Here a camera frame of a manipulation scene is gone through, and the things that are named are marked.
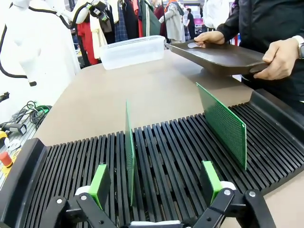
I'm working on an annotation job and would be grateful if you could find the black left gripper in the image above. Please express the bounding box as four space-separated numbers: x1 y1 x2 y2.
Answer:
88 1 110 23

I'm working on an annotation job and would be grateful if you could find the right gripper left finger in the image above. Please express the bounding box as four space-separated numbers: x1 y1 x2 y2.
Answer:
40 163 115 228

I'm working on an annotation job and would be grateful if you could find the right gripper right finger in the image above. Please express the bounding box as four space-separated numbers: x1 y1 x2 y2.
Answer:
189 161 277 228

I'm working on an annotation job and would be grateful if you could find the green perforated circuit board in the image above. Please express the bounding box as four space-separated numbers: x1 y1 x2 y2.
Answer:
195 82 248 171
124 98 136 207

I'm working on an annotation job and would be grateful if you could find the dark brown serving tray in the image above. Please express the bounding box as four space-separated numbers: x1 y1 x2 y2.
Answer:
165 40 271 77

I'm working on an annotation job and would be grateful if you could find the person's right forearm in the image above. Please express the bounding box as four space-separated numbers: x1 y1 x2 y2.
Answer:
216 8 254 41

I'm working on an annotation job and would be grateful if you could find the person's right hand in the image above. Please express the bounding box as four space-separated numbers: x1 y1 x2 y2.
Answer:
193 30 226 49

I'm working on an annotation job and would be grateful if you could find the person's left hand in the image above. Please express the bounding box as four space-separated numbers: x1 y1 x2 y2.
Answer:
252 37 303 81

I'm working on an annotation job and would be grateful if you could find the dark plaid hanging garment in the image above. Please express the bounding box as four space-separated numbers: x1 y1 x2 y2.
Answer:
114 0 129 44

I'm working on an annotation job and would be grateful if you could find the beige hanging garment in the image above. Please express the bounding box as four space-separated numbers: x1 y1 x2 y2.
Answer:
89 16 108 60

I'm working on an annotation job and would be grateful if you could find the red hanging dress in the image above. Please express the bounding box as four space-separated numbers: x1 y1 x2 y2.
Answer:
76 22 100 69

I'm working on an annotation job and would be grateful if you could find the clear plastic storage box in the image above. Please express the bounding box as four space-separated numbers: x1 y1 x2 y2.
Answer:
99 35 167 71

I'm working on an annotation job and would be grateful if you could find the dark green striped jacket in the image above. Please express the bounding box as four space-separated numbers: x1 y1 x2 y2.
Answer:
139 0 162 39

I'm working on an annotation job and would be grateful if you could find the black slotted PCB rack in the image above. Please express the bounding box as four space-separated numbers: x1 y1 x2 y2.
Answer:
0 88 304 228

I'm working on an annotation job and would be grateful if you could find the figure in beige hooded jacket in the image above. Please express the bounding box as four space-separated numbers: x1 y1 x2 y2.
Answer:
163 1 186 44

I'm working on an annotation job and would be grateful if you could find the distant person in black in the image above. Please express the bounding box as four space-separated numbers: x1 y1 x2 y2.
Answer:
185 8 196 40

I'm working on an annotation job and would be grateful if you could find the yellow emergency stop button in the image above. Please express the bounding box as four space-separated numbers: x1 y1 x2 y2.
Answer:
0 146 23 178

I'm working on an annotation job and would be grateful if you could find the black handheld scanner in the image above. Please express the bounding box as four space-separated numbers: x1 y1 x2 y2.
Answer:
0 122 28 136

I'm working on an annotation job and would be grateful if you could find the white hanging jacket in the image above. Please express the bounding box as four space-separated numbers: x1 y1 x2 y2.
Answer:
203 0 230 32

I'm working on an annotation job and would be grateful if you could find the pale wristwatch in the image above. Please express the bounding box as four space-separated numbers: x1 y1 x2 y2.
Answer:
297 35 304 59

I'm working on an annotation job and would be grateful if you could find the person in black jacket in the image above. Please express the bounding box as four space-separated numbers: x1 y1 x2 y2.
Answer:
215 0 304 115

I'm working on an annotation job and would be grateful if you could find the coiled black green cable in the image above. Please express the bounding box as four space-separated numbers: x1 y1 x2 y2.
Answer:
11 100 53 131

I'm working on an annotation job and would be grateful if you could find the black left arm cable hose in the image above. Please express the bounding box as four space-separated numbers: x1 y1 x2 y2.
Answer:
0 0 94 87

